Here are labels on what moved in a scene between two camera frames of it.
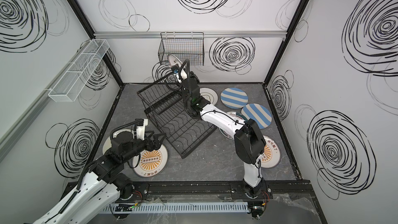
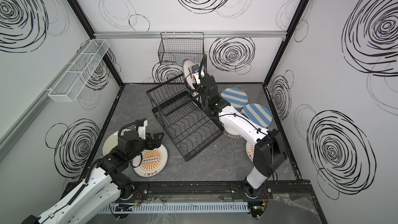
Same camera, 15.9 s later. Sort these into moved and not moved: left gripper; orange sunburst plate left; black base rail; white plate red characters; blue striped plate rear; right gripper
Moved: right gripper; white plate red characters
Not moved: left gripper; orange sunburst plate left; black base rail; blue striped plate rear
